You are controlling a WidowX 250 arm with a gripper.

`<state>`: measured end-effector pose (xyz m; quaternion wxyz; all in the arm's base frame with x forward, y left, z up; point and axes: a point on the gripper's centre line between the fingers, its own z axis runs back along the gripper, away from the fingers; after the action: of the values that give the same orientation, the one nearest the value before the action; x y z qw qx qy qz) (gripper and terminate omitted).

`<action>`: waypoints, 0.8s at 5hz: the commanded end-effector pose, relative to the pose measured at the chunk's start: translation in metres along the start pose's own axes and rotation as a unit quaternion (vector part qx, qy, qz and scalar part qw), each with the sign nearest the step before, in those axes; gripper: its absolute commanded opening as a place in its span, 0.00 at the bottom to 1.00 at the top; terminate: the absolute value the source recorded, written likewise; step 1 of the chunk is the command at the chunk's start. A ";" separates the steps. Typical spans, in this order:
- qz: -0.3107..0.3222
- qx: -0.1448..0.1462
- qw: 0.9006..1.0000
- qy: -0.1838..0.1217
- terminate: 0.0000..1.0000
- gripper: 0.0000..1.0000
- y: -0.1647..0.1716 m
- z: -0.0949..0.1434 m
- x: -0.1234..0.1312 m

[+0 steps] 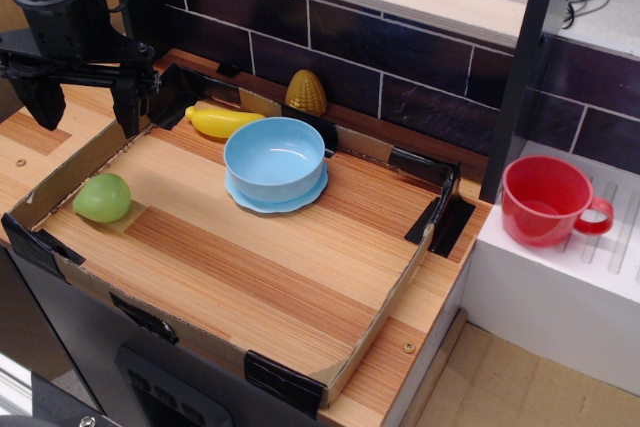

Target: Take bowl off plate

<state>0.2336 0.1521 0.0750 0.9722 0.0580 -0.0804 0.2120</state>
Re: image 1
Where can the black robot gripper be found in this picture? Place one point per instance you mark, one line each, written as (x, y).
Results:
(75, 41)

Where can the light blue plastic bowl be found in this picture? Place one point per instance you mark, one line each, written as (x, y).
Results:
(275, 159)

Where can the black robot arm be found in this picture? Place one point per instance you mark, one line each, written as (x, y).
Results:
(73, 42)

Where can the light blue scalloped plate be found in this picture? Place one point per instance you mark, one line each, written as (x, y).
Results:
(264, 207)

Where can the cardboard fence with black tape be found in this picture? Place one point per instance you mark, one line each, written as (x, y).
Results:
(281, 318)

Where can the green plastic pear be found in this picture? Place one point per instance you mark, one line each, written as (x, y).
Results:
(105, 198)

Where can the yellow plastic banana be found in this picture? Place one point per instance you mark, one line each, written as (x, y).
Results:
(219, 123)

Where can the yellow plastic corn cob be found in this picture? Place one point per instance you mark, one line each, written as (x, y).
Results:
(306, 93)

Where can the brass screw right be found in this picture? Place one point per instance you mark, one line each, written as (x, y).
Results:
(409, 347)

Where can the red plastic cup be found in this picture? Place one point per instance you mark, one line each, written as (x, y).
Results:
(545, 199)

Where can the black vertical post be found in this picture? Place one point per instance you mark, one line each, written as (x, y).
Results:
(540, 27)

